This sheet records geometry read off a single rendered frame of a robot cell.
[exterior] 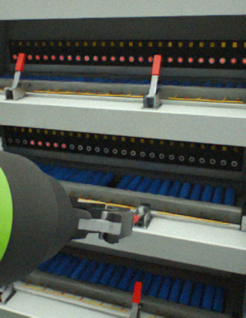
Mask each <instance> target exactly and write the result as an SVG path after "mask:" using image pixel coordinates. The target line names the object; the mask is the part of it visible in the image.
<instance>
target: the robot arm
mask: <svg viewBox="0 0 246 318"><path fill-rule="evenodd" d="M1 146H2V142H1V137H0V287H1V286H4V285H6V284H9V283H13V282H16V281H19V280H21V279H23V278H25V277H26V276H28V275H30V274H31V273H32V272H33V271H34V270H35V269H36V268H37V267H38V266H39V265H40V264H41V263H43V262H46V261H48V260H49V259H51V258H52V257H53V256H54V255H55V254H56V253H58V252H59V250H60V249H61V248H62V247H63V246H64V245H65V243H66V242H70V241H71V240H74V239H85V238H86V237H87V235H88V234H91V233H99V239H101V240H104V241H106V242H108V243H109V244H114V243H119V239H123V238H125V237H128V236H131V233H132V228H133V224H134V218H135V213H134V212H131V211H130V208H128V207H121V206H107V207H106V208H105V206H106V204H102V203H89V202H81V201H79V197H74V196H68V194H67V192H66V190H65V189H64V188H63V186H62V185H61V184H60V183H59V182H58V181H57V180H56V179H54V178H52V177H51V176H50V175H48V174H46V173H44V172H43V171H41V170H40V169H39V168H38V166H37V165H36V164H35V163H33V162H32V161H31V160H28V159H27V158H25V157H22V156H19V155H15V154H14V153H9V152H6V151H3V147H1Z"/></svg>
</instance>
